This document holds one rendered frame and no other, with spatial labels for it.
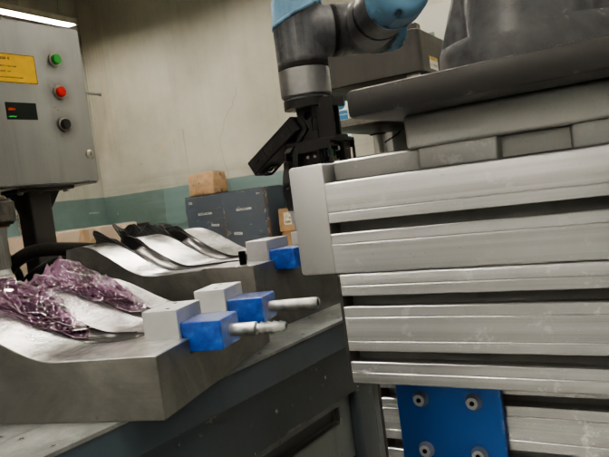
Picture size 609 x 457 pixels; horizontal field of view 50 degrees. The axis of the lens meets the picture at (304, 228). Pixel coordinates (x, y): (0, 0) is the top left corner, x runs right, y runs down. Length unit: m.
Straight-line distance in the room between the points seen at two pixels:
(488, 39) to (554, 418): 0.28
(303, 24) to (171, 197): 8.42
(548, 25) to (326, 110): 0.53
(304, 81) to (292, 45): 0.05
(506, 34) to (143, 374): 0.38
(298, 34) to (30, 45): 0.94
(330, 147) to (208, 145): 8.00
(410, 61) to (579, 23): 4.36
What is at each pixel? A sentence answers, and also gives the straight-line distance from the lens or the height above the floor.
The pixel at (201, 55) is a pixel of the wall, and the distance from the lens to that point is 9.04.
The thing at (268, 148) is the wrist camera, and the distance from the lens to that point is 0.99.
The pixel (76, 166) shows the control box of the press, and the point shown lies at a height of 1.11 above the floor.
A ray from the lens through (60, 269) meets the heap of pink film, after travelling 0.83.
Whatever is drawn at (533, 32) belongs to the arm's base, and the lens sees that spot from 0.47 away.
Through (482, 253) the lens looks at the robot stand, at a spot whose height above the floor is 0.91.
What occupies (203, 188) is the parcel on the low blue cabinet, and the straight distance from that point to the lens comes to 8.33.
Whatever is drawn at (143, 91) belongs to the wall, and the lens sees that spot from 9.64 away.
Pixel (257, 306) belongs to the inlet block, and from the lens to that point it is 0.70.
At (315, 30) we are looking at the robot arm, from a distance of 0.97.
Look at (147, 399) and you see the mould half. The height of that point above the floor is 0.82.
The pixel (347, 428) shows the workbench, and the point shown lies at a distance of 1.02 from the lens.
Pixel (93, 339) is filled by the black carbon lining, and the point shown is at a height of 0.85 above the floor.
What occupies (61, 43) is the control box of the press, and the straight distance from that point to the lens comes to 1.82.
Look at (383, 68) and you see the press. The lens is 4.88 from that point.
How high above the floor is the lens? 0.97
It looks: 3 degrees down
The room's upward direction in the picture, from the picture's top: 7 degrees counter-clockwise
